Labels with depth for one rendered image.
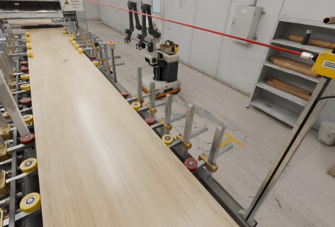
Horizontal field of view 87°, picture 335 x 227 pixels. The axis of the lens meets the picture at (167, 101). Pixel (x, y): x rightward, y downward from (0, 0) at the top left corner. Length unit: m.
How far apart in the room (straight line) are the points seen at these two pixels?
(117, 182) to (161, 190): 0.24
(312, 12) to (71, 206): 3.54
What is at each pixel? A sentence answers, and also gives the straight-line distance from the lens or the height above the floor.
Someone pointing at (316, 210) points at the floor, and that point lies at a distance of 2.56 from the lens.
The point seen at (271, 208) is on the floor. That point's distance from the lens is 2.31.
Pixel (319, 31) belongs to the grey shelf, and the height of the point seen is 1.42.
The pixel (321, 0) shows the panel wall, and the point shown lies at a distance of 3.51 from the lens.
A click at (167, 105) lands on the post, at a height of 1.03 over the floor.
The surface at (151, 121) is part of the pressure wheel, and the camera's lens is 1.40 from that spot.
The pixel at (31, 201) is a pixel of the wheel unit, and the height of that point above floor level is 0.91.
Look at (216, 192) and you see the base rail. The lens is 1.31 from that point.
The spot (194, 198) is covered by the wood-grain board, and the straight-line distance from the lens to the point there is 1.02.
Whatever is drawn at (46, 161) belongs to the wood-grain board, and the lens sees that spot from 1.30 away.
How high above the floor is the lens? 1.78
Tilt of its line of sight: 32 degrees down
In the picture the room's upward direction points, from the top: 4 degrees clockwise
